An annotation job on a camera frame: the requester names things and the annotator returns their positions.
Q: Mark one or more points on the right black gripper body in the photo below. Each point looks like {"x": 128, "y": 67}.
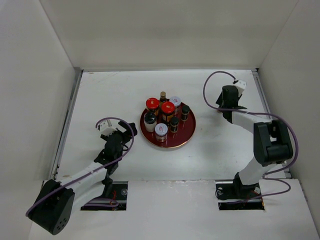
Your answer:
{"x": 220, "y": 102}

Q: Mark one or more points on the red lid sauce jar front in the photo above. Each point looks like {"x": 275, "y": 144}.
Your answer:
{"x": 152, "y": 105}

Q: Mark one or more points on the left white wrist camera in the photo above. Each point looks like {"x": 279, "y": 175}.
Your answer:
{"x": 105, "y": 127}

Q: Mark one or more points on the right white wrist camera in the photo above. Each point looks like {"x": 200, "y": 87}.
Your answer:
{"x": 240, "y": 85}

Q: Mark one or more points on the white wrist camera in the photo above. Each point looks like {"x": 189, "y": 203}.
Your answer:
{"x": 240, "y": 85}
{"x": 105, "y": 127}

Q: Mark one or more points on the red lid sauce jar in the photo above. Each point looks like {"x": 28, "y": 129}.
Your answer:
{"x": 152, "y": 105}
{"x": 167, "y": 111}

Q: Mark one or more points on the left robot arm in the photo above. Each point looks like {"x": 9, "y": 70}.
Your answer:
{"x": 57, "y": 200}

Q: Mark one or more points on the black cap pepper shaker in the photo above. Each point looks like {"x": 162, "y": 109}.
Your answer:
{"x": 174, "y": 123}
{"x": 185, "y": 110}

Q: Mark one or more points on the red lid sauce jar back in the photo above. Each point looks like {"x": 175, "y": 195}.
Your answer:
{"x": 167, "y": 111}

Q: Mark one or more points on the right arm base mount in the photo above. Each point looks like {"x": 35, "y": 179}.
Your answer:
{"x": 230, "y": 199}

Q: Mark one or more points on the yellow label oil bottle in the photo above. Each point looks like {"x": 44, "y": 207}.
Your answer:
{"x": 163, "y": 97}

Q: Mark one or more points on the white lid sauce jar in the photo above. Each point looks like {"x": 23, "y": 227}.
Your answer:
{"x": 177, "y": 104}
{"x": 161, "y": 132}

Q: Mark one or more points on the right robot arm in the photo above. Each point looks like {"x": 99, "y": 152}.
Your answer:
{"x": 271, "y": 141}

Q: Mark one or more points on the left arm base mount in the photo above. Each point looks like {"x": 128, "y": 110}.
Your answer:
{"x": 113, "y": 197}

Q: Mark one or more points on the red round tray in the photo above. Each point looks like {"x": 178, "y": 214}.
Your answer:
{"x": 185, "y": 131}

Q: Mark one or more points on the black cap white shaker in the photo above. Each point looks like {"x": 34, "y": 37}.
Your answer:
{"x": 150, "y": 121}

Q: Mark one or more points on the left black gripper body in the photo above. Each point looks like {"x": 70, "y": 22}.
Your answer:
{"x": 124, "y": 139}

